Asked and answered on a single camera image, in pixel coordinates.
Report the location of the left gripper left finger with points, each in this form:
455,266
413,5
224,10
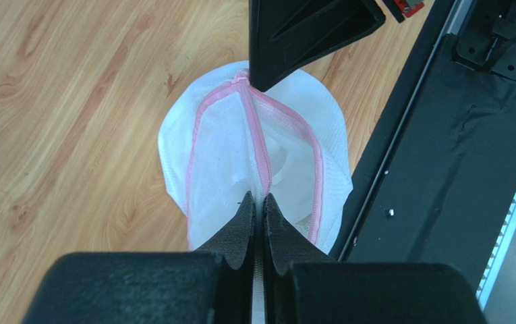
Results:
211,284

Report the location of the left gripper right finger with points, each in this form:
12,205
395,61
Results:
304,285

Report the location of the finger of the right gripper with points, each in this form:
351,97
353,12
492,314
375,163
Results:
285,35

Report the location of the white mesh laundry bag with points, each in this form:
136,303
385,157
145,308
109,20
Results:
212,147

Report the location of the white bra in bag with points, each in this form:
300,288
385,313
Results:
292,166

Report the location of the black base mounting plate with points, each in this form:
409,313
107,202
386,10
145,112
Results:
438,174

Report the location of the aluminium slotted rail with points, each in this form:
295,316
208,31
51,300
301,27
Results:
497,256

